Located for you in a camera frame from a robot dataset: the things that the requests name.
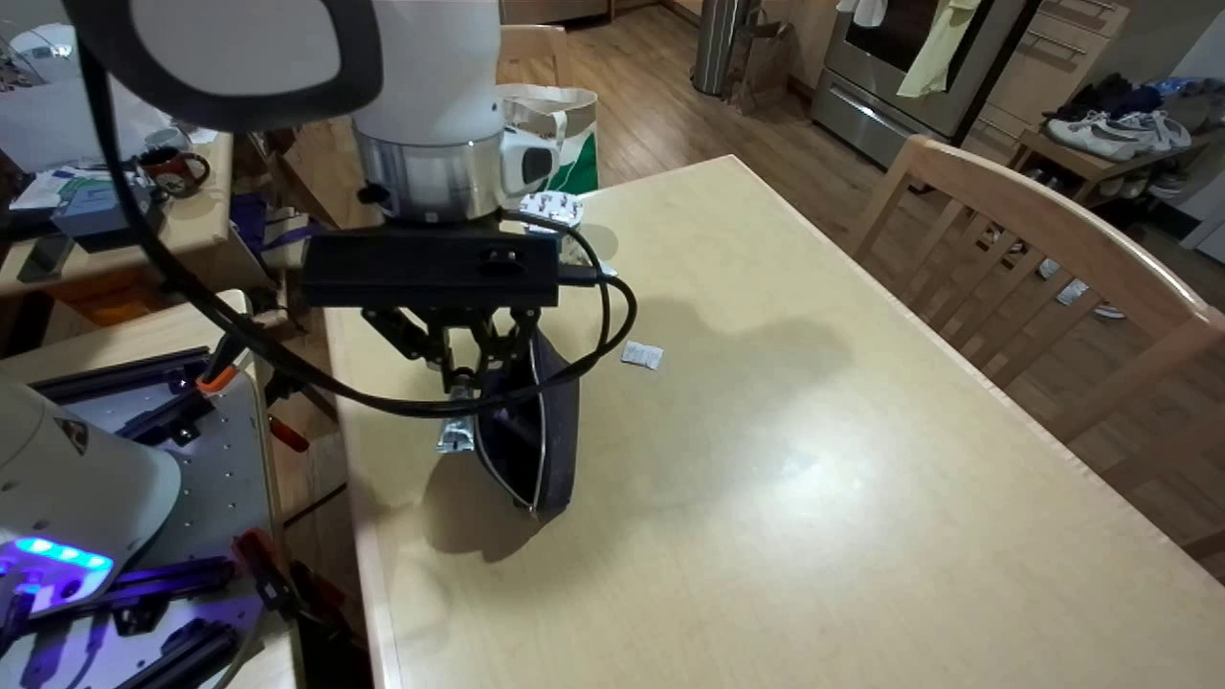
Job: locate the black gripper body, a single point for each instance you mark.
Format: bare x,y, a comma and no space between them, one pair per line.
460,332

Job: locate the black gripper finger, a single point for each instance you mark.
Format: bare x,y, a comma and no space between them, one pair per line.
409,337
515,351

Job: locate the black zipper pouch bag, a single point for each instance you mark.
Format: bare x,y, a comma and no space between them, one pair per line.
564,432

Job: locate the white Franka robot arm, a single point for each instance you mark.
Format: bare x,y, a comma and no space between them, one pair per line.
421,61

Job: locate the blue white clutter bag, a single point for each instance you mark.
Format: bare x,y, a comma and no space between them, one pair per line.
274,224

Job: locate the brown paper bag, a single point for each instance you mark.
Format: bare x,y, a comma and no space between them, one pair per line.
769,61

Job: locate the small white packet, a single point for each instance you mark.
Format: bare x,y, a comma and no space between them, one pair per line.
642,353

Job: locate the orange black clamp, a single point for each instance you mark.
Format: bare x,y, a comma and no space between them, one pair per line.
287,588
252,370

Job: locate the grey mounting plate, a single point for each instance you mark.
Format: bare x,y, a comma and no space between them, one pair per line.
231,460

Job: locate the wooden side desk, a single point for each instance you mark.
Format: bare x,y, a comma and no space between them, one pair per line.
204,249

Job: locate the beige robot stand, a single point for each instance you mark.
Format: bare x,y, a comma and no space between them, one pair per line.
126,325

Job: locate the wooden chair solid backrest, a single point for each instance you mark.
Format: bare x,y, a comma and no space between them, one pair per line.
528,51

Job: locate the teal book stack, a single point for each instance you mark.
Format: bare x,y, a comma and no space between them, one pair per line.
98,204

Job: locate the stainless trash can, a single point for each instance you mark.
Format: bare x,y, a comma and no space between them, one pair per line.
719,43

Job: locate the black phone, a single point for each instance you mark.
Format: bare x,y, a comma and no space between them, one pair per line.
44,258

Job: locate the grey flat box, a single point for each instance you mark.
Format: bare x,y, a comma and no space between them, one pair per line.
51,117

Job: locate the stainless steel oven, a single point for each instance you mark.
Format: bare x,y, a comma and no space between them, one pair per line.
882,99

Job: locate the white round object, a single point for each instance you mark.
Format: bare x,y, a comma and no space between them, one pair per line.
44,41

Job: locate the white hanging cloth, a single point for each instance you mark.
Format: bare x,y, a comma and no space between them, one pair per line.
868,9

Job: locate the yellow hanging towel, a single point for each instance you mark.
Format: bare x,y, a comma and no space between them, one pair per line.
938,51

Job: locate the wooden chair slatted backrest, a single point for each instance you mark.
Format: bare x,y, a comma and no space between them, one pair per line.
1021,204

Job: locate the small white floor paper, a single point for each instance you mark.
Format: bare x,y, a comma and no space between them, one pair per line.
1107,310
1046,269
1073,291

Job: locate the wooden shoe rack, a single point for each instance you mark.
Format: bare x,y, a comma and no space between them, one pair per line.
1056,163

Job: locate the wooden drawer cabinet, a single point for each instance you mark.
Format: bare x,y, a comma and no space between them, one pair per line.
1046,61

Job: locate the white sneaker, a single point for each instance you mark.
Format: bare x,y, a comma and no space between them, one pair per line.
1156,127
1086,139

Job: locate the dark shoes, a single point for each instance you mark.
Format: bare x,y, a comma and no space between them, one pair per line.
1115,97

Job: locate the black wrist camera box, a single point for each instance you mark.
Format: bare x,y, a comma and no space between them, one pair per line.
421,267

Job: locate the black rail bar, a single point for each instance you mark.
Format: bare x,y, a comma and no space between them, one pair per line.
116,375

